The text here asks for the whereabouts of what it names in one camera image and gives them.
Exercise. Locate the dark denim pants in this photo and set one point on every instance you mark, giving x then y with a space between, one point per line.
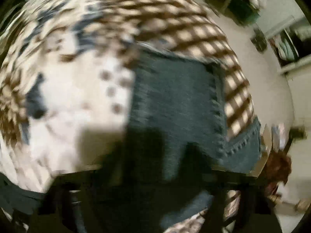
176 159

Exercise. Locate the brown checkered blanket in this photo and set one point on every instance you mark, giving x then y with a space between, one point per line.
185 28

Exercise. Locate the floral fleece blanket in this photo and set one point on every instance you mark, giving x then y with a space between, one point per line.
65 86

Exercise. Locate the dark red cloth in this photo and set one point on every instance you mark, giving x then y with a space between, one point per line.
277 170

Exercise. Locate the white shelf unit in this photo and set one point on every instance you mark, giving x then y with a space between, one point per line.
290 42

